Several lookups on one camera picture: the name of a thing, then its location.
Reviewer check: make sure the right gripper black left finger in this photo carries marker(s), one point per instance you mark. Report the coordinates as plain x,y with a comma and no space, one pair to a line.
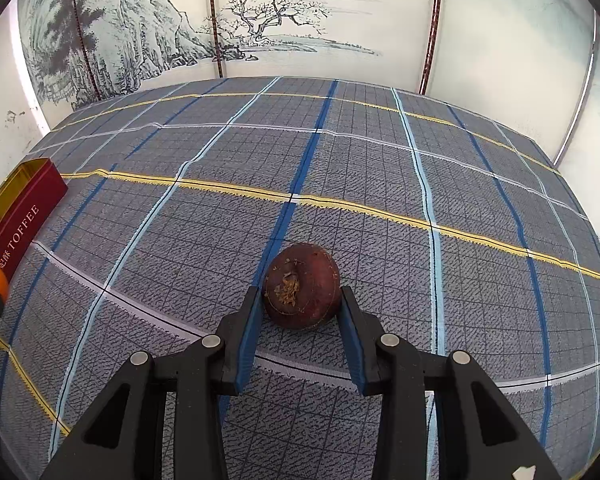
119,436

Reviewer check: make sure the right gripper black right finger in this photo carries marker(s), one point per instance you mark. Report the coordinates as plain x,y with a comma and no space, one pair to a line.
480,434

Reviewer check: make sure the dark brown fruit top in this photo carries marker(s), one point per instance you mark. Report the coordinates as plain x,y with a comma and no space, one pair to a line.
301,288

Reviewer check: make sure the red gold toffee tin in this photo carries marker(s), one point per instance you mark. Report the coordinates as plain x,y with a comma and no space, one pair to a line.
27,198

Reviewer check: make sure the plaid grey tablecloth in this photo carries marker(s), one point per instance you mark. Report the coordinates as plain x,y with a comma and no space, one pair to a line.
456,231

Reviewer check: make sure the painted folding screen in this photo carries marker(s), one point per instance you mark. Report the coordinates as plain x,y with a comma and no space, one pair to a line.
532,64

